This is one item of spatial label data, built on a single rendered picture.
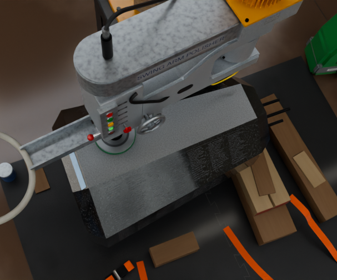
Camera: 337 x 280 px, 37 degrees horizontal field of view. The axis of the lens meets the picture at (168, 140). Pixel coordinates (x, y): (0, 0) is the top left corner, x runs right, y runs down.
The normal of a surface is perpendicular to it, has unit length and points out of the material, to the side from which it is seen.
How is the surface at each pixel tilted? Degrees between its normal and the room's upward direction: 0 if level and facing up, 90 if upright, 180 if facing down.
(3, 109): 0
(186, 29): 0
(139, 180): 45
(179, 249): 0
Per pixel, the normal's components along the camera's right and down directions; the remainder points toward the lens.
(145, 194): 0.34, 0.36
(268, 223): 0.07, -0.35
